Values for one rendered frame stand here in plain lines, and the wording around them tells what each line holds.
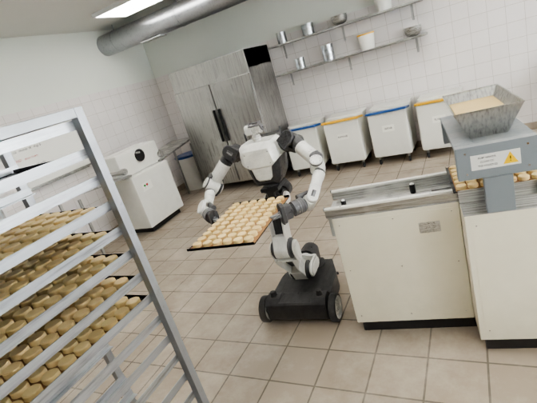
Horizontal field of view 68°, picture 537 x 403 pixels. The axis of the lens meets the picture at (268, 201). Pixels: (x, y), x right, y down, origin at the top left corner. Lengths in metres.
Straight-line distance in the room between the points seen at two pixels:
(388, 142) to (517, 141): 3.85
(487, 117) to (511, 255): 0.68
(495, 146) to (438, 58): 4.23
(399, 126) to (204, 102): 2.90
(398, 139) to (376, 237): 3.48
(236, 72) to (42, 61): 2.67
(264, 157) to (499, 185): 1.32
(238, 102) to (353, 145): 1.80
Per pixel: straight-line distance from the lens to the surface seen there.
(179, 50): 7.64
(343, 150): 5.97
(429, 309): 2.68
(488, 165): 2.08
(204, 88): 6.36
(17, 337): 1.25
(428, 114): 5.67
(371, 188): 2.61
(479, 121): 2.13
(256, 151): 2.58
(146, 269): 1.45
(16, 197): 1.72
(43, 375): 1.39
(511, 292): 2.41
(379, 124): 5.76
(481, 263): 2.30
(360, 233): 2.41
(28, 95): 6.35
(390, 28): 6.24
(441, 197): 2.33
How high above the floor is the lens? 1.78
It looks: 18 degrees down
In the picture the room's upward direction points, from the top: 17 degrees counter-clockwise
